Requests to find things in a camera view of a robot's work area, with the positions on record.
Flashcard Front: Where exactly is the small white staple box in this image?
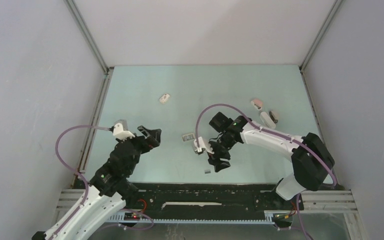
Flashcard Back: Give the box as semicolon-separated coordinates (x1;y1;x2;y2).
159;93;171;105

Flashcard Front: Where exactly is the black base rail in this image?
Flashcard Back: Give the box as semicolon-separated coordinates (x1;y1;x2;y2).
126;183;304;222

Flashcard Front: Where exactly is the beige stapler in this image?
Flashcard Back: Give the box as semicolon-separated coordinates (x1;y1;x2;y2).
269;110;280;124

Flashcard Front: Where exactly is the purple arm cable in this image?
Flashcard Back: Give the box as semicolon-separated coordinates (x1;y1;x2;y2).
47;124;113;240
194;103;339;240

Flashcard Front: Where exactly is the aluminium frame rail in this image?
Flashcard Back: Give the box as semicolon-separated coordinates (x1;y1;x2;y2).
56;188;359;226

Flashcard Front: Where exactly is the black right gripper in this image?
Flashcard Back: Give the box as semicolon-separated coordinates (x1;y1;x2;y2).
203;135;237;173

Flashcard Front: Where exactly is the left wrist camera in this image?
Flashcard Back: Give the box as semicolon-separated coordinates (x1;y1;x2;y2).
112;119;135;141

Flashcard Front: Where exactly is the white staple tray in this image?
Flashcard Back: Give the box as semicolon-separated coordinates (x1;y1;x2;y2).
181;133;196;142

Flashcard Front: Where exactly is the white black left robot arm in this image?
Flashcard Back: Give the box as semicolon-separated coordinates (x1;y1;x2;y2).
32;122;162;240

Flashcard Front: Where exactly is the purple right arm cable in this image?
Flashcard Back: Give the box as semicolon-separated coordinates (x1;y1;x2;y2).
194;103;339;240

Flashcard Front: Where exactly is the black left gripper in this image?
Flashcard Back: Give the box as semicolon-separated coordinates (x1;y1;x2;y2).
116;125;161;175

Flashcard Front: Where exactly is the white stapler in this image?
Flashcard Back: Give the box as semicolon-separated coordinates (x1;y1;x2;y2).
259;111;276;129

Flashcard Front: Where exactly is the pink stapler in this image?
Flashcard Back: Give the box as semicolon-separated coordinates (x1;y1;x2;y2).
250;98;264;111

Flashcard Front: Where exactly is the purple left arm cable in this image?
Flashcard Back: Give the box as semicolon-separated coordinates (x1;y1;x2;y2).
47;124;113;240

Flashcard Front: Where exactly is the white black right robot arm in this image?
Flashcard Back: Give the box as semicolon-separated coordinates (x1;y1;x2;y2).
199;112;335;209

